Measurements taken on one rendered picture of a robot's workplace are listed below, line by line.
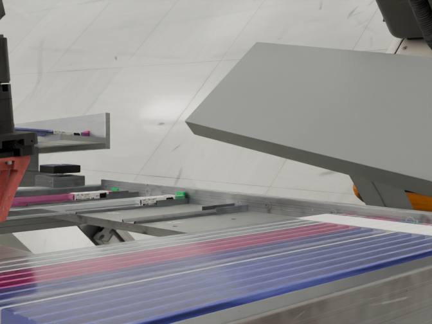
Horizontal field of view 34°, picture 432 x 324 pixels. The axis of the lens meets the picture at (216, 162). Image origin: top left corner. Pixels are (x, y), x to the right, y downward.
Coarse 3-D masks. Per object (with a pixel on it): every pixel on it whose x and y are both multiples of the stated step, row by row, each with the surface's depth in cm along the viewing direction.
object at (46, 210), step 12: (60, 204) 87; (72, 204) 87; (84, 204) 88; (96, 204) 90; (108, 204) 91; (120, 204) 92; (132, 204) 94; (12, 216) 81; (24, 216) 82; (36, 216) 83
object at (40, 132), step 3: (15, 129) 118; (18, 129) 118; (21, 129) 118; (24, 129) 119; (27, 129) 119; (30, 129) 120; (33, 129) 120; (36, 129) 121; (39, 129) 121; (42, 129) 122; (45, 129) 122; (39, 132) 121; (42, 132) 122; (45, 132) 122; (48, 132) 123; (51, 132) 123; (81, 132) 128; (84, 132) 129; (39, 135) 121; (42, 135) 122; (81, 135) 128; (84, 135) 129; (87, 135) 129
